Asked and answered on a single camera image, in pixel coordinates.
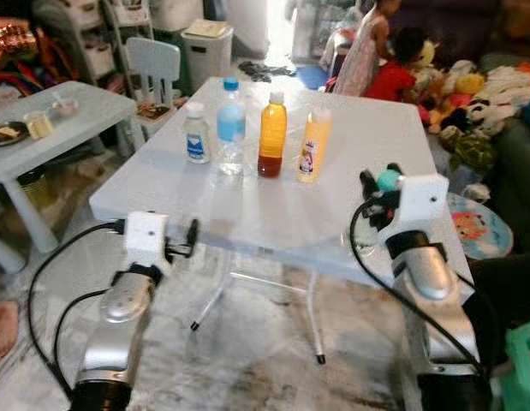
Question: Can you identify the round cartoon print stool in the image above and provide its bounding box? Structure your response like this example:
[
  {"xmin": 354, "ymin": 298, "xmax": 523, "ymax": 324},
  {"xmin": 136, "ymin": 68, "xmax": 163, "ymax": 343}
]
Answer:
[{"xmin": 444, "ymin": 193, "xmax": 514, "ymax": 260}]

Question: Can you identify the bare human foot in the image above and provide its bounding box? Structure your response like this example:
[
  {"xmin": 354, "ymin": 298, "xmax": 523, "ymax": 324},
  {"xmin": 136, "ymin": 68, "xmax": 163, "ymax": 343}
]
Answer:
[{"xmin": 0, "ymin": 300, "xmax": 21, "ymax": 360}]

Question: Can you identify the white plush toy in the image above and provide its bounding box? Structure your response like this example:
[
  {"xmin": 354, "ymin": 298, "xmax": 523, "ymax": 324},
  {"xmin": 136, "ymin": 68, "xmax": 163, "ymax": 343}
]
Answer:
[{"xmin": 487, "ymin": 64, "xmax": 530, "ymax": 108}]

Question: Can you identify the small water bottle blue label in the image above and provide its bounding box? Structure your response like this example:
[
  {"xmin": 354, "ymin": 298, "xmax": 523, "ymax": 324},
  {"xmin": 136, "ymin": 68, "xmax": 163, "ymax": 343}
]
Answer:
[{"xmin": 183, "ymin": 101, "xmax": 211, "ymax": 165}]

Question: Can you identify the green plastic bag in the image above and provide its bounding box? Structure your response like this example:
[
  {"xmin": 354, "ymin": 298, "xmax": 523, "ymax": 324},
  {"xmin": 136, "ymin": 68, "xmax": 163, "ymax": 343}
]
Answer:
[{"xmin": 500, "ymin": 321, "xmax": 530, "ymax": 411}]

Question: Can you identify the clear plastic cup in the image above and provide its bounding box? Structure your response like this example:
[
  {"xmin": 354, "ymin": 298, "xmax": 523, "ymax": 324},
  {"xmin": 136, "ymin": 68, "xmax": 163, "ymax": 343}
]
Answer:
[{"xmin": 25, "ymin": 111, "xmax": 56, "ymax": 140}]

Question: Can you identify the person in black trousers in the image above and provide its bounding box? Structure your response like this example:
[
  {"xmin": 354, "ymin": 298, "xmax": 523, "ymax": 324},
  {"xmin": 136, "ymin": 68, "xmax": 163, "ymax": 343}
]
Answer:
[{"xmin": 466, "ymin": 253, "xmax": 530, "ymax": 360}]

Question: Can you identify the yellow drink bottle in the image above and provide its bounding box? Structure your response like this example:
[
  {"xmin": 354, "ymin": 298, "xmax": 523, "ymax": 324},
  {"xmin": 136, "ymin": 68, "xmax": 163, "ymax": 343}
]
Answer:
[{"xmin": 296, "ymin": 107, "xmax": 332, "ymax": 185}]

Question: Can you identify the orange juice bottle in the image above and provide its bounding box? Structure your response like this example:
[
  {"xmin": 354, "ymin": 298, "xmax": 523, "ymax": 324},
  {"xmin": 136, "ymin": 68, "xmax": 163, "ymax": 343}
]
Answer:
[{"xmin": 257, "ymin": 91, "xmax": 289, "ymax": 179}]

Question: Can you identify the light blue plastic table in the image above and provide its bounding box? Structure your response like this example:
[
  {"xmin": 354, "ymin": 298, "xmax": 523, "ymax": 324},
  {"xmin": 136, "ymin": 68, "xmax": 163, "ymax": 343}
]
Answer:
[{"xmin": 0, "ymin": 81, "xmax": 139, "ymax": 273}]

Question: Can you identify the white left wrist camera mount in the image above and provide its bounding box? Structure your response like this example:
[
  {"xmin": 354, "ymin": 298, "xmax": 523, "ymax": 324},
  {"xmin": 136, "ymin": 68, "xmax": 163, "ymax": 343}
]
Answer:
[{"xmin": 124, "ymin": 211, "xmax": 171, "ymax": 262}]

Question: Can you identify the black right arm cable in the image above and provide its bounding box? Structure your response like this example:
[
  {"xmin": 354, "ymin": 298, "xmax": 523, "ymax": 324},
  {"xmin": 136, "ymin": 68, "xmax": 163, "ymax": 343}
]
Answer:
[{"xmin": 348, "ymin": 201, "xmax": 488, "ymax": 378}]

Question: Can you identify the child in red shirt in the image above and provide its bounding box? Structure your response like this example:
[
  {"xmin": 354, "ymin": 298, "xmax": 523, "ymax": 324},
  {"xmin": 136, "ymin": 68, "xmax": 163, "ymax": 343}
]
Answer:
[{"xmin": 363, "ymin": 27, "xmax": 428, "ymax": 104}]

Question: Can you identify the dark dish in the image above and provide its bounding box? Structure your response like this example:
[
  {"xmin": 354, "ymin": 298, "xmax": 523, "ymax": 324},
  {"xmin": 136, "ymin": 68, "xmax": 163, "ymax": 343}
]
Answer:
[{"xmin": 0, "ymin": 122, "xmax": 30, "ymax": 146}]

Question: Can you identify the small blue kids chair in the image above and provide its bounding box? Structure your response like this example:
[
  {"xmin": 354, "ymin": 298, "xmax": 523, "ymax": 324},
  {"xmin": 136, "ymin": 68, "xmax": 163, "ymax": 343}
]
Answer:
[{"xmin": 123, "ymin": 37, "xmax": 182, "ymax": 142}]

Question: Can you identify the plate of food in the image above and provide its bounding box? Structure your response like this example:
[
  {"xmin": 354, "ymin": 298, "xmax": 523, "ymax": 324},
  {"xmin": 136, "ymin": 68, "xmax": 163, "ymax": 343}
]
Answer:
[{"xmin": 136, "ymin": 103, "xmax": 171, "ymax": 121}]

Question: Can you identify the white drawer rack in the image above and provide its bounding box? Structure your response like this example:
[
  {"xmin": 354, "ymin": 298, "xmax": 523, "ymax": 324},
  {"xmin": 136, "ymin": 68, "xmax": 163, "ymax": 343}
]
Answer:
[{"xmin": 42, "ymin": 0, "xmax": 133, "ymax": 86}]

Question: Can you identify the clear bottle teal cap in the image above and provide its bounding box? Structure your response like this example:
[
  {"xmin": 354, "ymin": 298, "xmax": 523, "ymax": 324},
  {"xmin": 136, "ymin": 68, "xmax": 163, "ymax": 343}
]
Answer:
[{"xmin": 346, "ymin": 167, "xmax": 404, "ymax": 258}]

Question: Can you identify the green turtle plush toy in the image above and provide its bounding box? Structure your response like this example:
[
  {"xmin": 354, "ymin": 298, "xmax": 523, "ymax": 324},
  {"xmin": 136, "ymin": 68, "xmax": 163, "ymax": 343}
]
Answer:
[{"xmin": 440, "ymin": 128, "xmax": 497, "ymax": 172}]

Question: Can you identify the white waste bin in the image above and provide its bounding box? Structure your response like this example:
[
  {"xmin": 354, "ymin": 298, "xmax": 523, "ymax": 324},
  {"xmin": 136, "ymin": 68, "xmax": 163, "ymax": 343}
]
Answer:
[{"xmin": 181, "ymin": 19, "xmax": 234, "ymax": 91}]

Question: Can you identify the yellow plush toy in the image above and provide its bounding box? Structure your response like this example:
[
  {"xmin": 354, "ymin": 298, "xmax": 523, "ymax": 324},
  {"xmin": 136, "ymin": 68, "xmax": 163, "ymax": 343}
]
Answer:
[{"xmin": 453, "ymin": 73, "xmax": 486, "ymax": 97}]

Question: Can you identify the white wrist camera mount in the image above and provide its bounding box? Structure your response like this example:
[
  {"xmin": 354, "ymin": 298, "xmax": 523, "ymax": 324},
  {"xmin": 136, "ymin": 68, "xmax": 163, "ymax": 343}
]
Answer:
[
  {"xmin": 397, "ymin": 174, "xmax": 450, "ymax": 236},
  {"xmin": 124, "ymin": 211, "xmax": 171, "ymax": 262}
]

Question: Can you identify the girl in floral dress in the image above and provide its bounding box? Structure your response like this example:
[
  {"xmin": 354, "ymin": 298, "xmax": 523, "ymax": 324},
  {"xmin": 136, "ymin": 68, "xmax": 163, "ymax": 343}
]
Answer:
[{"xmin": 333, "ymin": 0, "xmax": 401, "ymax": 97}]

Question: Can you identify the white folding table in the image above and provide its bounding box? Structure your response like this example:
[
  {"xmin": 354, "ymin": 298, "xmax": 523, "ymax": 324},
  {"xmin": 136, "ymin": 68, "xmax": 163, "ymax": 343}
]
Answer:
[{"xmin": 89, "ymin": 77, "xmax": 475, "ymax": 365}]

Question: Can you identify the white storage container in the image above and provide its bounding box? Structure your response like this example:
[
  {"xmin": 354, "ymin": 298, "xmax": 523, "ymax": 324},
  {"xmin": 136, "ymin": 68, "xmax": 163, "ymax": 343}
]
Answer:
[{"xmin": 149, "ymin": 0, "xmax": 205, "ymax": 33}]

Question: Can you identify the dark green sofa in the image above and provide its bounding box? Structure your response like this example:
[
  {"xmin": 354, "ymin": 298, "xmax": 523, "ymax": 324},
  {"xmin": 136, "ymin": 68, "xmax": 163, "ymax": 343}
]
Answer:
[{"xmin": 487, "ymin": 116, "xmax": 530, "ymax": 258}]

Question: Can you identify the large water bottle blue cap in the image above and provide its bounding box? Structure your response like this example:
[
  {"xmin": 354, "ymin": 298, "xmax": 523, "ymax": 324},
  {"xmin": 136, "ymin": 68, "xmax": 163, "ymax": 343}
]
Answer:
[{"xmin": 215, "ymin": 77, "xmax": 247, "ymax": 176}]

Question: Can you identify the yellow tin can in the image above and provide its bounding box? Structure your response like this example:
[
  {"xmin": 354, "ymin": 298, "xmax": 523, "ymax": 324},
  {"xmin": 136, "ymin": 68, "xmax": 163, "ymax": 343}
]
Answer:
[{"xmin": 16, "ymin": 167, "xmax": 58, "ymax": 212}]

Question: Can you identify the panda plush toy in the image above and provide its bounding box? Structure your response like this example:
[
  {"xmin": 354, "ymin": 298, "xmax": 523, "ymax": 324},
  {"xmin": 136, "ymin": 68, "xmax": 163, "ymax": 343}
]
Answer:
[{"xmin": 466, "ymin": 98, "xmax": 492, "ymax": 125}]

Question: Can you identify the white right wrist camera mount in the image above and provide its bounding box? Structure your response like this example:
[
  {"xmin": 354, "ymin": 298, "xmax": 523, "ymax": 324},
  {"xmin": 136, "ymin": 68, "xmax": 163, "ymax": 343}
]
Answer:
[{"xmin": 397, "ymin": 174, "xmax": 450, "ymax": 236}]

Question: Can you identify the white bowl with spoon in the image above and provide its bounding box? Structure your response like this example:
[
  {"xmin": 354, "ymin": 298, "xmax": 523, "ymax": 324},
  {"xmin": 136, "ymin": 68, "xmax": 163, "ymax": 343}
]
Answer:
[{"xmin": 49, "ymin": 94, "xmax": 80, "ymax": 119}]

